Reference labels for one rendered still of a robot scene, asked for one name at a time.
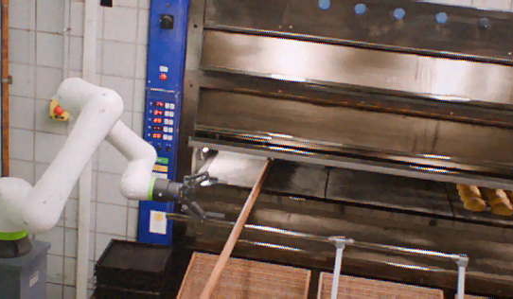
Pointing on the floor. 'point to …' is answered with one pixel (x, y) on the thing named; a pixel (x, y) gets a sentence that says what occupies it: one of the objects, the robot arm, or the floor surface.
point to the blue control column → (168, 41)
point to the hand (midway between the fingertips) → (222, 199)
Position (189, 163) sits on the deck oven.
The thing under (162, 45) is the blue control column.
